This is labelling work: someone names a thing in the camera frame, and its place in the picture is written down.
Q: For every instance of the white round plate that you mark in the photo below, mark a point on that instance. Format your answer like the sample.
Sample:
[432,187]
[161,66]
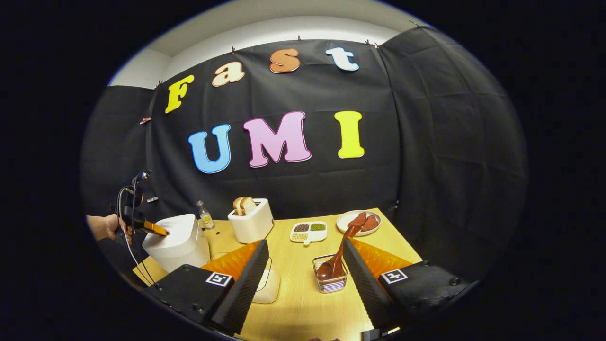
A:
[343,222]

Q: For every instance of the white tray of rice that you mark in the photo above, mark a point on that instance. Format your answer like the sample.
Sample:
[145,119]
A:
[269,286]

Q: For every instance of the brown wooden spoon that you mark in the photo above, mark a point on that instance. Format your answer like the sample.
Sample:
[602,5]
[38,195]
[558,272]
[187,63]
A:
[338,255]

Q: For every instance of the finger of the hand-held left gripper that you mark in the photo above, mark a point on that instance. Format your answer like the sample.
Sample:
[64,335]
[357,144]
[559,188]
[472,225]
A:
[154,228]

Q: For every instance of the white rice cooker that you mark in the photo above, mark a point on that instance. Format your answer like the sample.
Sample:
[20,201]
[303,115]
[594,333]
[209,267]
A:
[180,246]

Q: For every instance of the small glass bottle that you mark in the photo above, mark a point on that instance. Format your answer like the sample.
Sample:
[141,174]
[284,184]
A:
[206,219]

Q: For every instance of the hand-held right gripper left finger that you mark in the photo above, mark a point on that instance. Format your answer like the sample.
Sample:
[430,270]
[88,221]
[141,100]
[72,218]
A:
[246,289]

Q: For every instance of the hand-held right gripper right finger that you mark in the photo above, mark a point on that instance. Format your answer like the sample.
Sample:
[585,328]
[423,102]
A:
[367,289]

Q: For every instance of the bread slice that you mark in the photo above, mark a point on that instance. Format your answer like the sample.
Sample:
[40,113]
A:
[237,206]
[248,205]

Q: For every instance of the white toaster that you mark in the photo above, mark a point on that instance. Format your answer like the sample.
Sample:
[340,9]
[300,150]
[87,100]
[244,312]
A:
[253,227]

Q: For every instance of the red meat slice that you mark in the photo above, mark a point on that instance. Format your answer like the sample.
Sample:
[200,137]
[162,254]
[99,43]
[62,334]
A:
[356,220]
[370,223]

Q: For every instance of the white divided bean dish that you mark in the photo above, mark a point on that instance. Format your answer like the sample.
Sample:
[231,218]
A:
[307,234]

